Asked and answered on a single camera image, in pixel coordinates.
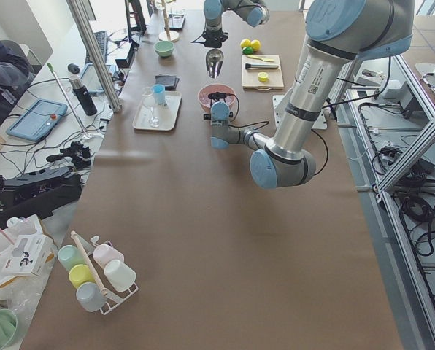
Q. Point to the steel ice scoop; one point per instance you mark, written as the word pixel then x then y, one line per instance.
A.
pixel 214 61

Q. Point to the yellow lemon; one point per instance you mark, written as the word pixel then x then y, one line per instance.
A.
pixel 245 43
pixel 247 51

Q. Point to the bamboo cutting board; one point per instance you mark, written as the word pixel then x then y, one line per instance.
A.
pixel 250 77

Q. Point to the yellow plastic knife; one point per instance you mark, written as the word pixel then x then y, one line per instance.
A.
pixel 260 58

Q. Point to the white wire cup rack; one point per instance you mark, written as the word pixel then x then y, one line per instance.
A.
pixel 98 272

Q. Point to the clear ice cubes pile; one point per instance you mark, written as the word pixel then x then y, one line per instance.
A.
pixel 206 98

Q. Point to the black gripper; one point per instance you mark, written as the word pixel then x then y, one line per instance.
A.
pixel 213 39
pixel 217 98

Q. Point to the cream serving tray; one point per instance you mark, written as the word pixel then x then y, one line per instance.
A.
pixel 167 114

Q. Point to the pink bowl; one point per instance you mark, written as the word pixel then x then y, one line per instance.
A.
pixel 222 93

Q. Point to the grey folded cloth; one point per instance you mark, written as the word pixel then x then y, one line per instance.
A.
pixel 170 82

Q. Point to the yellow lemon upper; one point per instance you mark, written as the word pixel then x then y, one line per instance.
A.
pixel 245 43

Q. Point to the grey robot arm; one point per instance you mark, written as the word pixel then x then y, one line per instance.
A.
pixel 254 13
pixel 337 32

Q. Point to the blue teach pendant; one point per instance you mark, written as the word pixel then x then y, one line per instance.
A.
pixel 38 121

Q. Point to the blue cup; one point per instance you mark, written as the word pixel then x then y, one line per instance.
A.
pixel 159 94

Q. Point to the clear wine glass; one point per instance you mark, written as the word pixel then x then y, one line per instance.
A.
pixel 149 103

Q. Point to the half lemon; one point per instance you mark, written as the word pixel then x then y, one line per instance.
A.
pixel 263 76

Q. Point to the yellow lemon lower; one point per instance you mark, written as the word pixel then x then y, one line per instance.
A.
pixel 247 51

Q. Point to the black thermos bottle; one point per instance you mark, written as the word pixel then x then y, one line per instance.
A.
pixel 83 95

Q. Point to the green bowl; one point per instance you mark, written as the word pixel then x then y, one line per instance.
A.
pixel 164 49

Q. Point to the steel muddler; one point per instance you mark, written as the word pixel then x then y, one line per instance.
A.
pixel 255 66

